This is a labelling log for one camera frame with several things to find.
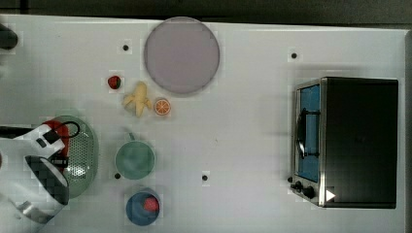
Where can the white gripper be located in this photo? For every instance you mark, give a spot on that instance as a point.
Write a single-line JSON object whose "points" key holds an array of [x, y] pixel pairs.
{"points": [[47, 143]]}

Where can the red plush ketchup bottle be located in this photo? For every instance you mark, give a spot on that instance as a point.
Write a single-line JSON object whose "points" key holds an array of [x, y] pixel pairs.
{"points": [[63, 132]]}

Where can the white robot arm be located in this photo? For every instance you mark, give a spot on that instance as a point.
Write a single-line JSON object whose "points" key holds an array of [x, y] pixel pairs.
{"points": [[33, 190]]}

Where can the mint green strainer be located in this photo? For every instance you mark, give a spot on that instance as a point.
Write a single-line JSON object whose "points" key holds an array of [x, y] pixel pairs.
{"points": [[82, 155]]}

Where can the black cylinder lower left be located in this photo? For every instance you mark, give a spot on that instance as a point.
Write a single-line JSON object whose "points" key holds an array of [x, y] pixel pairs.
{"points": [[12, 132]]}

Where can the black cylinder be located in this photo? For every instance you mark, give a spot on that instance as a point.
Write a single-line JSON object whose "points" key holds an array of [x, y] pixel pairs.
{"points": [[12, 132], [8, 38]]}

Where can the mint green mug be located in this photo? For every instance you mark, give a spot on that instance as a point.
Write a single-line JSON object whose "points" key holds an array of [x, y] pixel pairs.
{"points": [[135, 159]]}

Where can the red plush strawberry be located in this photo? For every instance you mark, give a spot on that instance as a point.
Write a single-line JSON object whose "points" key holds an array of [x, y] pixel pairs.
{"points": [[114, 82]]}

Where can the yellow plush banana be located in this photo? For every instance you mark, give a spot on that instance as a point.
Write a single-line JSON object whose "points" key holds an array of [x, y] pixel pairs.
{"points": [[139, 98]]}

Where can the black cylinder upper left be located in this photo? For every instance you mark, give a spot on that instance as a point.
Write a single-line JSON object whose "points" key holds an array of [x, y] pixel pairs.
{"points": [[8, 38]]}

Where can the blue bowl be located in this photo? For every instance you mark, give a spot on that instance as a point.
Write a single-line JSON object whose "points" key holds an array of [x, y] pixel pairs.
{"points": [[135, 211]]}

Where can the red strawberry in bowl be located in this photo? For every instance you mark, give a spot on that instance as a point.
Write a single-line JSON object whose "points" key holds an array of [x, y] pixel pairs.
{"points": [[151, 205]]}

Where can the plush orange slice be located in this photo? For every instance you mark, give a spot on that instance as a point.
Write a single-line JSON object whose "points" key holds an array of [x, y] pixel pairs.
{"points": [[162, 107]]}

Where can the round lilac plate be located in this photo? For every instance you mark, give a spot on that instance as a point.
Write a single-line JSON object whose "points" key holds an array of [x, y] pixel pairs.
{"points": [[182, 55]]}

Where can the silver toaster oven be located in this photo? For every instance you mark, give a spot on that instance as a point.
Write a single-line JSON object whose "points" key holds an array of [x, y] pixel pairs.
{"points": [[345, 142]]}

